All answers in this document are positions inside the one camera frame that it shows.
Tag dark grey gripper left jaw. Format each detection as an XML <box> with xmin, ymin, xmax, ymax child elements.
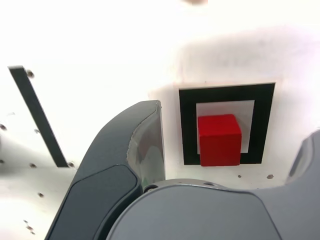
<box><xmin>46</xmin><ymin>99</ymin><xmax>167</xmax><ymax>240</ymax></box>

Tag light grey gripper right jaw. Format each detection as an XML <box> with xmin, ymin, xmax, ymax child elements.
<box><xmin>106</xmin><ymin>128</ymin><xmax>320</xmax><ymax>240</ymax></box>

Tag red cube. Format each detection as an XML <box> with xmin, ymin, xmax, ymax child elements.
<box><xmin>197</xmin><ymin>113</ymin><xmax>243</xmax><ymax>167</ymax></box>

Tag black tape square outline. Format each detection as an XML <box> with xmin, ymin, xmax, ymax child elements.
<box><xmin>178</xmin><ymin>83</ymin><xmax>276</xmax><ymax>166</ymax></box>

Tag black tape strip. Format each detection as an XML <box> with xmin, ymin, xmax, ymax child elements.
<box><xmin>7</xmin><ymin>65</ymin><xmax>70</xmax><ymax>168</ymax></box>

